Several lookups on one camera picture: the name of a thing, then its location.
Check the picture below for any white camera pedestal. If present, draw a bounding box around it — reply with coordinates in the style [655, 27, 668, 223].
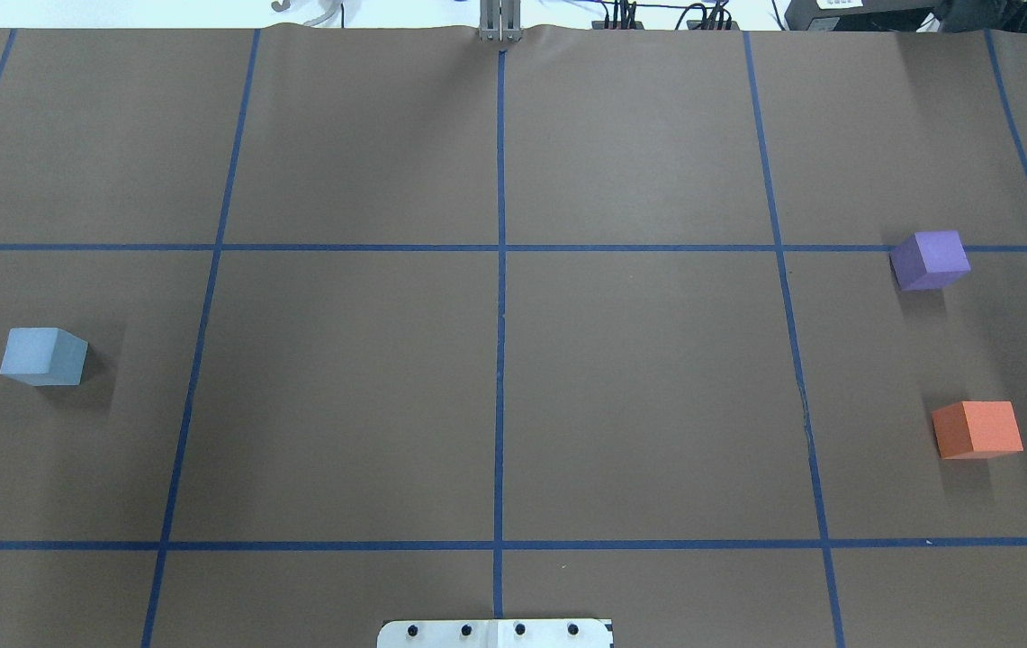
[376, 618, 615, 647]

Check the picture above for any light blue foam block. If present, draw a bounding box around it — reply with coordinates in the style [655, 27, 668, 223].
[0, 328, 88, 387]

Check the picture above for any purple foam block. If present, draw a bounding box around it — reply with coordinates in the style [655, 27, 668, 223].
[890, 230, 971, 292]

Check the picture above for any aluminium frame post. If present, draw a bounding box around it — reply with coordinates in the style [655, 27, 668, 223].
[479, 0, 524, 42]

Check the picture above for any orange foam block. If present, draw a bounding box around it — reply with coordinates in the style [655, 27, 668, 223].
[930, 401, 1023, 460]

